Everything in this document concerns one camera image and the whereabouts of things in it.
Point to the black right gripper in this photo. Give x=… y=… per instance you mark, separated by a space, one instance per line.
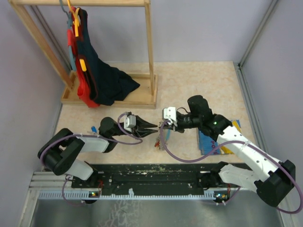
x=177 y=128

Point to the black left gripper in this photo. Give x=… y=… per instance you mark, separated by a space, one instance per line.
x=140 y=130

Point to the blue key tag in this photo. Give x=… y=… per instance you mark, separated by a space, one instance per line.
x=94 y=130

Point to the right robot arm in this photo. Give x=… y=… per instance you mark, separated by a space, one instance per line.
x=270 y=178

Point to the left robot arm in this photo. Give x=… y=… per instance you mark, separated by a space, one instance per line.
x=60 y=153

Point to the wooden clothes rack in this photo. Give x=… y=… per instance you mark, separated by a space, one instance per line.
x=143 y=97

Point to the blue yellow booklet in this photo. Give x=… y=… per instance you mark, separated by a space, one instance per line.
x=206 y=144

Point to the dark navy garment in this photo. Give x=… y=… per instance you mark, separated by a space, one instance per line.
x=107 y=84

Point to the red garment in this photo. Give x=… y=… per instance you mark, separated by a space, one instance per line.
x=83 y=89

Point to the yellow hanger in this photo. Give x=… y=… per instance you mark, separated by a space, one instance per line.
x=75 y=22

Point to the teal hanger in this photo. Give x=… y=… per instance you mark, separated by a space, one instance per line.
x=69 y=39

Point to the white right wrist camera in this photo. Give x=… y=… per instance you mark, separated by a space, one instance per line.
x=170 y=115

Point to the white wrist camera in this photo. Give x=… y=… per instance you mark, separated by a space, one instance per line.
x=170 y=115
x=130 y=121

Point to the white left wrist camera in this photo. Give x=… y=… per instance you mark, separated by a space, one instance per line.
x=130 y=121

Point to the aluminium corner rail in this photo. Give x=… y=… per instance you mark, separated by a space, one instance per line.
x=261 y=27

